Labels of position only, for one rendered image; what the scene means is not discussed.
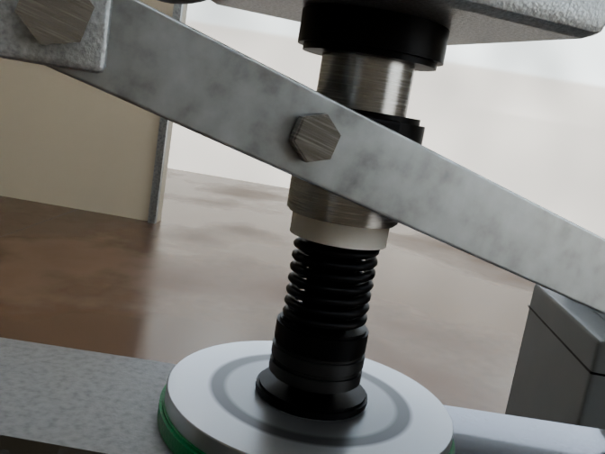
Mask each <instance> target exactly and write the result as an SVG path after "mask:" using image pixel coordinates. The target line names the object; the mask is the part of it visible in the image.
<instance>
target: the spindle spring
mask: <svg viewBox="0 0 605 454"><path fill-rule="evenodd" d="M293 245H294V246H295V247H296V248H297V249H295V250H293V252H292V256H293V258H294V260H293V261H292V262H291V263H290V269H291V270H292V272H290V273H289V275H288V279H289V281H290V283H289V284H288V285H287V286H286V291H287V293H288V294H287V295H286V296H285V298H284V301H285V303H286V305H285V306H284V307H283V314H284V316H285V317H286V318H287V319H289V320H291V321H292V322H295V323H297V324H300V325H302V326H305V327H309V328H313V329H317V330H324V331H349V330H354V329H356V328H359V327H361V326H363V325H364V324H366V320H367V314H366V313H367V311H368V310H369V303H368V302H369V301H370V299H371V295H372V294H371V291H370V290H371V289H372V288H373V286H374V283H373V278H374V277H375V269H374V267H375V266H376V265H377V263H378V261H377V257H376V256H377V255H378V254H379V252H380V250H342V249H333V248H327V247H322V246H318V245H314V244H312V241H308V240H306V239H303V238H300V237H297V238H296V239H295V240H294V241H293ZM311 254H312V255H316V256H320V257H325V258H331V259H347V260H358V262H340V261H332V260H326V259H318V258H315V257H311ZM363 259H365V260H363ZM309 266H310V267H315V268H322V269H327V270H334V271H344V272H356V274H340V273H330V272H325V271H319V270H316V269H312V268H308V267H309ZM362 271H364V272H362ZM305 278H309V279H313V280H318V281H322V282H328V283H335V284H355V285H354V286H333V285H325V284H321V283H316V282H312V281H309V280H307V279H305ZM301 289H305V290H309V291H312V292H316V293H321V294H326V295H352V297H330V296H324V295H315V294H311V293H308V292H305V291H304V290H301ZM297 300H301V301H297ZM303 301H304V302H306V303H309V304H316V305H321V306H328V307H338V308H348V307H350V309H327V308H320V307H316V306H312V305H308V304H304V303H303ZM295 311H296V312H299V313H304V314H307V315H310V316H315V317H320V318H327V319H348V320H347V321H327V320H320V319H315V318H311V317H307V316H304V315H301V314H299V313H296V312H295Z"/></svg>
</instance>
